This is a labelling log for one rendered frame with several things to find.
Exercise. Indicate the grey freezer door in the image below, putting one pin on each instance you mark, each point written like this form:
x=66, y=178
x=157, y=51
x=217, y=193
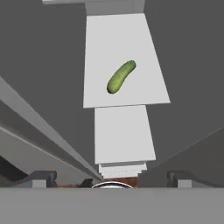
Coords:
x=35, y=140

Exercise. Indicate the medium white freezer shelf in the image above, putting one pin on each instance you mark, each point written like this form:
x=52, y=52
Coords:
x=124, y=134

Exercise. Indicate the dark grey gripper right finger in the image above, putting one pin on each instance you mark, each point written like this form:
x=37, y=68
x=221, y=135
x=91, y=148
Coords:
x=175, y=176

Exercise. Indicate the grey fridge door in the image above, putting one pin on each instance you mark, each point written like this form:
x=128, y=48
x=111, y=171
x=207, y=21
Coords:
x=186, y=157

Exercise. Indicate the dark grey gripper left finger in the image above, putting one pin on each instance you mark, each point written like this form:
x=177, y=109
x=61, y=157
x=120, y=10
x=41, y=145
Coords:
x=43, y=176

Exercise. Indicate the round silver rimmed object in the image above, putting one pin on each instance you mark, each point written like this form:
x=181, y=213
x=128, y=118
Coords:
x=112, y=185

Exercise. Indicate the grey fridge freezer cabinet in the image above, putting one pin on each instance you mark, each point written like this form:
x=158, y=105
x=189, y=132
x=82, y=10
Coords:
x=43, y=43

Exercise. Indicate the large white freezer shelf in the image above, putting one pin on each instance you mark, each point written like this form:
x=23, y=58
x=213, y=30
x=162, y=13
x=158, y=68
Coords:
x=125, y=43

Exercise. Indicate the green cucumber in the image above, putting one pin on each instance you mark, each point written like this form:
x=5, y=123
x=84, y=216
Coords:
x=120, y=77

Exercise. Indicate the small white freezer shelf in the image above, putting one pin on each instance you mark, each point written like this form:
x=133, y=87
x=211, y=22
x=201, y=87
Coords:
x=122, y=170

